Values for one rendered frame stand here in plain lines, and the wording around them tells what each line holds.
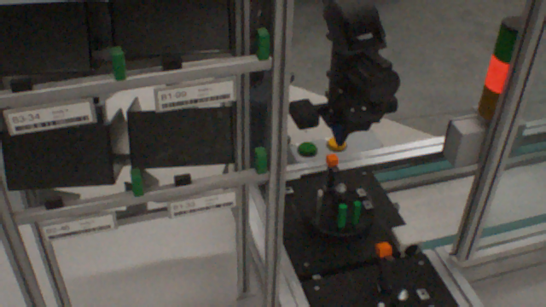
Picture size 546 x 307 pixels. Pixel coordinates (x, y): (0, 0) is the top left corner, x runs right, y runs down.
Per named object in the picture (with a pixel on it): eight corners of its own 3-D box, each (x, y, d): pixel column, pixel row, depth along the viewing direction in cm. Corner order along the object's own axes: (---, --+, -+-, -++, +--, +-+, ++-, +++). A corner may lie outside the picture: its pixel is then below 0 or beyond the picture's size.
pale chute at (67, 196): (78, 217, 112) (78, 194, 113) (148, 213, 114) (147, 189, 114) (37, 217, 84) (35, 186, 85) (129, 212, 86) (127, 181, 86)
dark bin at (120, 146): (58, 140, 98) (53, 95, 97) (137, 136, 100) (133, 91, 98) (7, 191, 71) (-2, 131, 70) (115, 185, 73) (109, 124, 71)
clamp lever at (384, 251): (376, 284, 100) (374, 243, 98) (386, 281, 101) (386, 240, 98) (386, 294, 97) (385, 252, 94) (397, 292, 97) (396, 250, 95)
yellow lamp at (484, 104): (471, 105, 95) (478, 79, 92) (497, 101, 96) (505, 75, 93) (488, 123, 91) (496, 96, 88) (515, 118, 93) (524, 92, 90)
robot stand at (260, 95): (243, 122, 158) (243, 55, 146) (292, 141, 152) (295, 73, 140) (210, 152, 148) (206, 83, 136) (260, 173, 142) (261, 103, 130)
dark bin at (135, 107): (148, 125, 102) (144, 82, 100) (225, 121, 103) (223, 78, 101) (130, 170, 75) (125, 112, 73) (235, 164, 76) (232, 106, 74)
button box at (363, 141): (286, 164, 139) (287, 143, 135) (369, 149, 144) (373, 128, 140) (296, 183, 134) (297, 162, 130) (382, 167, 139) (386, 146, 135)
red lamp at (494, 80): (478, 78, 92) (485, 51, 89) (505, 74, 93) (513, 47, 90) (496, 96, 88) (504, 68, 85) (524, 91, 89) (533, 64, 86)
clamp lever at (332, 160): (322, 183, 119) (325, 154, 114) (332, 182, 119) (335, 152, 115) (328, 196, 116) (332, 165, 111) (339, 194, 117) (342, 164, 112)
